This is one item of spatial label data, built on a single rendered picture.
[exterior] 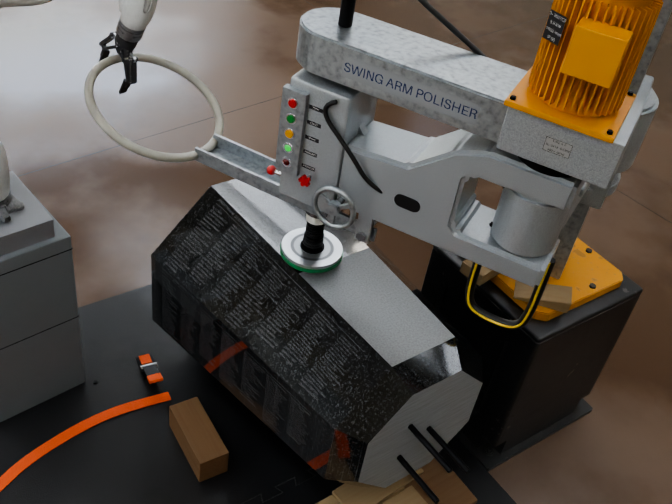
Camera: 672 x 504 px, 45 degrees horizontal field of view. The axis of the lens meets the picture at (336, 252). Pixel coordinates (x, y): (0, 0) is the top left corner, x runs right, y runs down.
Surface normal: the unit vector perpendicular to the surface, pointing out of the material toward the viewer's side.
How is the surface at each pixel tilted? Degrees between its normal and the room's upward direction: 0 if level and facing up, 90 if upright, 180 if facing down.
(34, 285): 90
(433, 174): 90
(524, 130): 90
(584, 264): 0
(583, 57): 90
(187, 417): 0
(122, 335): 0
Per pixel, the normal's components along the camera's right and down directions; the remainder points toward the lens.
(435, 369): 0.44, -0.28
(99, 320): 0.13, -0.76
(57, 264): 0.66, 0.55
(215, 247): -0.46, -0.32
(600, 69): -0.46, 0.52
